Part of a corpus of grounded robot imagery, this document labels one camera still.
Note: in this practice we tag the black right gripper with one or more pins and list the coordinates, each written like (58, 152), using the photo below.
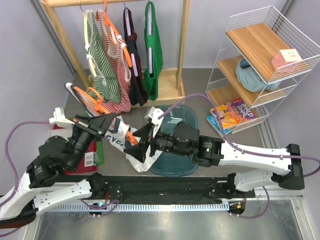
(138, 152)

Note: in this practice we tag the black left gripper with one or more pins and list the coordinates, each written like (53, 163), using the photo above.
(104, 123)

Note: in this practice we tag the white navy-trimmed tank top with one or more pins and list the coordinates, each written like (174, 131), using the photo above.
(119, 134)

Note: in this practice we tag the orange plastic hanger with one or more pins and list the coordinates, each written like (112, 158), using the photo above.
(94, 107)

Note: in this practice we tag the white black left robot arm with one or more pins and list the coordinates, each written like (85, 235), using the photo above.
(31, 197)

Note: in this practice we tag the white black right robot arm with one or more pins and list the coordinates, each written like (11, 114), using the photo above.
(285, 170)

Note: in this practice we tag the dark maroon tank top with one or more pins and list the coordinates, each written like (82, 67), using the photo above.
(138, 94)

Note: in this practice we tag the green striped tank top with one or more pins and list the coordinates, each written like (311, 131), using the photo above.
(106, 81)

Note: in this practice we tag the red striped tank top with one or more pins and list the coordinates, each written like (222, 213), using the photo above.
(120, 66)

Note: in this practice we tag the orange hanger on rack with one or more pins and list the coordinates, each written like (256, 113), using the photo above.
(115, 35)

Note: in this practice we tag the cream plastic hanger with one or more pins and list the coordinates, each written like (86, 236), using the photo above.
(88, 46)

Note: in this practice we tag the lilac hanger in green top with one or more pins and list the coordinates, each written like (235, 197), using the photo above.
(149, 37)

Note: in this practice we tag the lilac hanger in maroon top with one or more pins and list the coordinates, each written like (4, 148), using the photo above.
(130, 38)

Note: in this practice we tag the green folder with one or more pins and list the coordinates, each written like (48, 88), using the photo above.
(99, 152)

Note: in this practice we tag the white paper sheets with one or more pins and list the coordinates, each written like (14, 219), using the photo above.
(65, 133)

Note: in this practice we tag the teal transparent plastic bin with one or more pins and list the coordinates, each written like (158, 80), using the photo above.
(168, 164)

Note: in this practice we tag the red book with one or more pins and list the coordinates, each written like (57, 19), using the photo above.
(88, 162)

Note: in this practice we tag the wooden clothes rack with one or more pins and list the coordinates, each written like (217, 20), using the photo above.
(171, 86)

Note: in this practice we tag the blue paperback book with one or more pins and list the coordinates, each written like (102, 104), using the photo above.
(217, 125)

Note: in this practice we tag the colourful Roald Dahl book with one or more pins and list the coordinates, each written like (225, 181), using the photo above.
(233, 113)

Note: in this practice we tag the light blue cap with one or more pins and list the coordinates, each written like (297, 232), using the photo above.
(250, 80)

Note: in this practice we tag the pink cube power socket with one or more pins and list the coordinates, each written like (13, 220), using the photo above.
(285, 57)

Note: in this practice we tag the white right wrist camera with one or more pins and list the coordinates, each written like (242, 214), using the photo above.
(156, 116)

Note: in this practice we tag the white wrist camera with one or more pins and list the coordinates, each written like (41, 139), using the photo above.
(156, 116)
(60, 119)

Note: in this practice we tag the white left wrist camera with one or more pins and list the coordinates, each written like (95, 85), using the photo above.
(60, 119)

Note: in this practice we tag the white slotted cable duct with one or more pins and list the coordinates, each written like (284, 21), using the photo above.
(140, 208)

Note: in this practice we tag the white wire shelf rack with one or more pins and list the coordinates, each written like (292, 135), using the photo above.
(257, 36)

